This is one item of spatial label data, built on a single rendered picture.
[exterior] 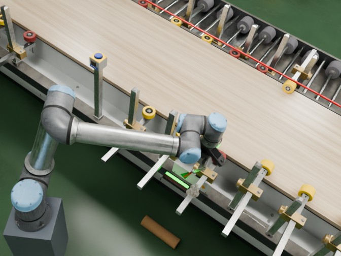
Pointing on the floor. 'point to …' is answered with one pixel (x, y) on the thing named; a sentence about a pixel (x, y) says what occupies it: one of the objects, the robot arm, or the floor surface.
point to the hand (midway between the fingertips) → (204, 165)
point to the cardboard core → (160, 231)
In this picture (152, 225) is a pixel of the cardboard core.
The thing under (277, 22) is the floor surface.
